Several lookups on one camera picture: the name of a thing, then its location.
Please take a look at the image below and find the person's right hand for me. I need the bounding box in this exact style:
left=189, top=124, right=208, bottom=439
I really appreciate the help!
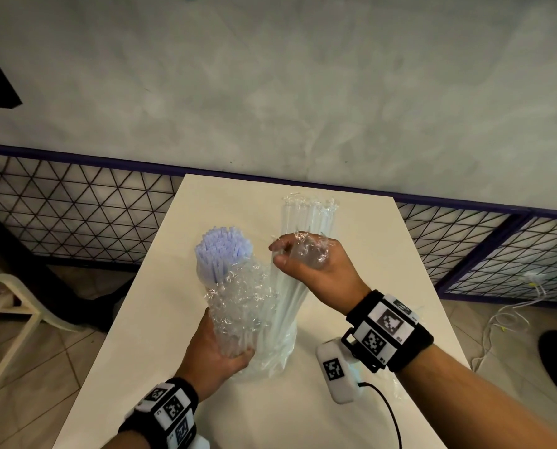
left=268, top=233, right=372, bottom=316

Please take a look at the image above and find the person's left hand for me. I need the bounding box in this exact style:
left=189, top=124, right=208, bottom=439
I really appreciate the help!
left=174, top=307, right=256, bottom=402

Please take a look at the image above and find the handful of clear straws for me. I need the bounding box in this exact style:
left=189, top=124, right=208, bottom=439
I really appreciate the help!
left=271, top=232, right=338, bottom=323

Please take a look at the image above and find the cluster of clear straws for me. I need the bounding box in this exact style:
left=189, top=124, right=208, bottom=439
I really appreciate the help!
left=280, top=193, right=340, bottom=241

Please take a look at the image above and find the pack of straws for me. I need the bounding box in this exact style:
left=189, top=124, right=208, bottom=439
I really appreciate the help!
left=205, top=261, right=300, bottom=382

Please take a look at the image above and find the cluster of white straws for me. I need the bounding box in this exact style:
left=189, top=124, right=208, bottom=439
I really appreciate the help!
left=194, top=224, right=253, bottom=284

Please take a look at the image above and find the person's left forearm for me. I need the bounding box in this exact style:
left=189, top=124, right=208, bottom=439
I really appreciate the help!
left=103, top=430, right=141, bottom=449

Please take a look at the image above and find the person's right forearm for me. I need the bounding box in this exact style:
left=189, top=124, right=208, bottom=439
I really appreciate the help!
left=392, top=345, right=557, bottom=449

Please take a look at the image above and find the white plastic chair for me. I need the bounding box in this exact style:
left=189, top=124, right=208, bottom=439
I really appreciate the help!
left=0, top=274, right=85, bottom=407

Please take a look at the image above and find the black camera cable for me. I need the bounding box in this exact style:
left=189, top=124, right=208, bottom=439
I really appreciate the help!
left=360, top=382, right=403, bottom=449

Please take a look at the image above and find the dark wooden post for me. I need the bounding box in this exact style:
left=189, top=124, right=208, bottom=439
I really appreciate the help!
left=0, top=203, right=134, bottom=332

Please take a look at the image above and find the thin white cable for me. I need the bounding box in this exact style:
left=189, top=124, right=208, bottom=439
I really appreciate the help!
left=470, top=273, right=548, bottom=372

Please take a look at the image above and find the purple framed wire mesh fence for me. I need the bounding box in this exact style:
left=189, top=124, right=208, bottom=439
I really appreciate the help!
left=0, top=142, right=557, bottom=307

